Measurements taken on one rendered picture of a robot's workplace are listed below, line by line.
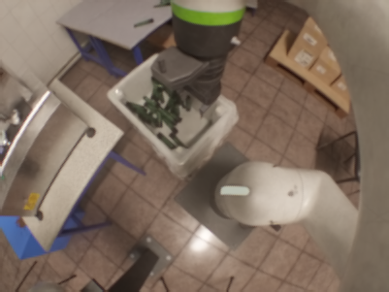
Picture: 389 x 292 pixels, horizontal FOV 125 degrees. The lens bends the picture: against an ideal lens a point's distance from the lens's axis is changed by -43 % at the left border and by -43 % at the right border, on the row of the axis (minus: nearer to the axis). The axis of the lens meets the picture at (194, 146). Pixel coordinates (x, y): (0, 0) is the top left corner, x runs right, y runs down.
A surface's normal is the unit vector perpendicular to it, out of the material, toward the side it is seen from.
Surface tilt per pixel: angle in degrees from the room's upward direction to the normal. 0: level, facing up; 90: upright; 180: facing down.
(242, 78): 0
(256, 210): 13
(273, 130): 0
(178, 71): 0
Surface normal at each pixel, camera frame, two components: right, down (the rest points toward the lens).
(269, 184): 0.03, -0.40
